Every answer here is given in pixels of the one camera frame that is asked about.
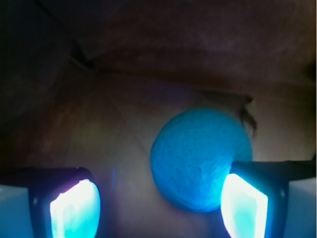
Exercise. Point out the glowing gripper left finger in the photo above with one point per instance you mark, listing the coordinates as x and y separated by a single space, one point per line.
48 203

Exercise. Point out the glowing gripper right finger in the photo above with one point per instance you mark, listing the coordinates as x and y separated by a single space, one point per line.
270 200

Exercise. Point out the blue foam ball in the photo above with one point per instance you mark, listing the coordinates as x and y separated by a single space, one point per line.
192 155

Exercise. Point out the brown paper bag bin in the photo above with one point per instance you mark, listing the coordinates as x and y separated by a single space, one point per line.
90 83

